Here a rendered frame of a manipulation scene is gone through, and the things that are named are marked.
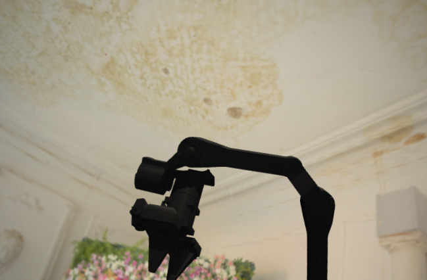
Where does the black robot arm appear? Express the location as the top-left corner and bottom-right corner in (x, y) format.
(134, 137), (335, 280)

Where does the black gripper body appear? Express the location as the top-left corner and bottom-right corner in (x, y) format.
(139, 192), (202, 257)

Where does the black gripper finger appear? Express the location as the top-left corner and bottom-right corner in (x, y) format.
(142, 223), (179, 273)
(166, 249), (197, 280)

